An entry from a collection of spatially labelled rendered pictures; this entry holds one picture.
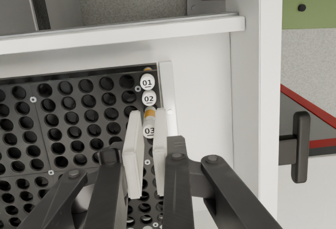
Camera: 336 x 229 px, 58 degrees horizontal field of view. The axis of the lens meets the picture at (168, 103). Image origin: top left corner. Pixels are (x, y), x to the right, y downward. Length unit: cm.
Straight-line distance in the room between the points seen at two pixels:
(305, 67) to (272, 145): 106
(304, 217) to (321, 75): 88
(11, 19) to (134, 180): 47
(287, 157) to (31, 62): 28
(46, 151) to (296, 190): 38
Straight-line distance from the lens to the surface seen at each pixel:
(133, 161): 17
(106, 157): 17
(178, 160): 16
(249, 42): 27
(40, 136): 30
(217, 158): 16
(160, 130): 19
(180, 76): 33
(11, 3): 61
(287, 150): 31
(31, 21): 68
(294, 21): 39
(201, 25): 27
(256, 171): 29
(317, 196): 56
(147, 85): 26
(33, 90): 29
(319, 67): 136
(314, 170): 53
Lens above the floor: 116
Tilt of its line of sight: 72 degrees down
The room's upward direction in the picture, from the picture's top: 171 degrees clockwise
